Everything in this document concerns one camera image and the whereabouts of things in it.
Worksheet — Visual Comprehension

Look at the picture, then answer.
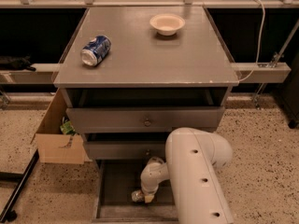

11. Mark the green snack bag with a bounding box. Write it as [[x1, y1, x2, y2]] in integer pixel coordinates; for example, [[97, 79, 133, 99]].
[[60, 117, 76, 135]]

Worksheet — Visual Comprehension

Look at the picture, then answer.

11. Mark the grey drawer cabinet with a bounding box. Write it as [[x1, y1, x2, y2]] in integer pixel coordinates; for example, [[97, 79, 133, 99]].
[[53, 6, 240, 170]]

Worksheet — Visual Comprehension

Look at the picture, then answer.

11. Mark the white cable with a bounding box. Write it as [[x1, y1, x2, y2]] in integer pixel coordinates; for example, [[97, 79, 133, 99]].
[[236, 0, 266, 83]]

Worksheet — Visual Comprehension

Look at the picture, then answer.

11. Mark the grey drawer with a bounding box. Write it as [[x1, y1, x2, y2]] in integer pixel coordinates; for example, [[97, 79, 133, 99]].
[[83, 141, 165, 160], [92, 160, 178, 224], [66, 107, 224, 134]]

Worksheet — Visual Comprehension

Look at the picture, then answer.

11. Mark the black floor rail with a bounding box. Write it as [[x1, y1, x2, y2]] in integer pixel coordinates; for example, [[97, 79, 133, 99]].
[[0, 150, 39, 224]]

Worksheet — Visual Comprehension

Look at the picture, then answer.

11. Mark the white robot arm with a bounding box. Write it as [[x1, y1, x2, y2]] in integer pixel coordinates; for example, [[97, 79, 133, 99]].
[[141, 128, 234, 224]]

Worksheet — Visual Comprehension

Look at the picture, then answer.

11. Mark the white paper bowl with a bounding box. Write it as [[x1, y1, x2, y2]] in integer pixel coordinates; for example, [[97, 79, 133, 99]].
[[149, 14, 185, 36]]

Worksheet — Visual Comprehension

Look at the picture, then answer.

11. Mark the cardboard box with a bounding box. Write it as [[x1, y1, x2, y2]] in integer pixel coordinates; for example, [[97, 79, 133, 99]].
[[35, 90, 86, 164]]

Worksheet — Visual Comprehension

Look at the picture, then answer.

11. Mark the grey middle drawer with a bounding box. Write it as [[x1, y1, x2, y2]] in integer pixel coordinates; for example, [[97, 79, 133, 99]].
[[83, 141, 165, 160]]

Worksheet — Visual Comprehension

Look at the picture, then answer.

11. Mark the grey top drawer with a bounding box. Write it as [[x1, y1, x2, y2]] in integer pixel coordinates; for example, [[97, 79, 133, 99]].
[[66, 107, 224, 134]]

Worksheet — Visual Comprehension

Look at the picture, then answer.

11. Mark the black cart at right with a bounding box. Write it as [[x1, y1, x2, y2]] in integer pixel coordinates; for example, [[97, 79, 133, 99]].
[[277, 51, 299, 129]]

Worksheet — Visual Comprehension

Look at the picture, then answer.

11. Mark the blue pepsi can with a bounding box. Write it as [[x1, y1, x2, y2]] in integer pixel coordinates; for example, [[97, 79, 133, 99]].
[[80, 35, 111, 66]]

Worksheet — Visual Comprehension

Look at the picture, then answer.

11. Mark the grey bottom drawer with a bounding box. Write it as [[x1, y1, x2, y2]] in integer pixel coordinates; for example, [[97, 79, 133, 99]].
[[92, 160, 178, 224]]

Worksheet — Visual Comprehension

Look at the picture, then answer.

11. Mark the black object on ledge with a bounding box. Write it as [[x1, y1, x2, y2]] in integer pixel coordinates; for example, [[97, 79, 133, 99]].
[[0, 56, 36, 71]]

